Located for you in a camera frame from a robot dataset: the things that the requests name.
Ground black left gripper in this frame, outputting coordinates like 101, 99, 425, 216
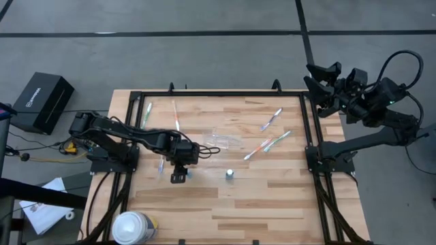
165, 137, 202, 184

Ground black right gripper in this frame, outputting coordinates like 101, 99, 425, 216
302, 62, 371, 124

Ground orange and white toothbrush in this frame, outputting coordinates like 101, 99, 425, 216
243, 137, 273, 161
172, 100, 181, 132

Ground purple and white toothbrush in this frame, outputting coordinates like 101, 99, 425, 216
260, 107, 283, 132

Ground green and white toothbrush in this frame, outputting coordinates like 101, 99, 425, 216
263, 130, 292, 153
140, 101, 153, 130

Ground clear acrylic organizer box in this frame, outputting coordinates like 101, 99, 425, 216
202, 132, 243, 150

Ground white lidded wipes canister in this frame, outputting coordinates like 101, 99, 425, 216
111, 210, 159, 245

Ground grey stand leg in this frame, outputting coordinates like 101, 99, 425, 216
417, 122, 436, 144

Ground white paper sheets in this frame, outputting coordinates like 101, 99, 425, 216
18, 176, 75, 235

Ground dark equipment stand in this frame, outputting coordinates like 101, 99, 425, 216
0, 101, 88, 245

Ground black cardboard box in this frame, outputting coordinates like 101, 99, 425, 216
10, 71, 76, 135

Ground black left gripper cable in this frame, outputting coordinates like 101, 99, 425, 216
198, 145, 221, 159

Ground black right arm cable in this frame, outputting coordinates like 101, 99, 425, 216
373, 50, 425, 103

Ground black aluminium table frame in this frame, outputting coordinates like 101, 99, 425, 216
76, 81, 374, 245

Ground black floor cable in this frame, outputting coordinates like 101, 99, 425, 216
404, 145, 436, 176

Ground yellow cable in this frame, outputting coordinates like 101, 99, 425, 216
29, 151, 88, 163

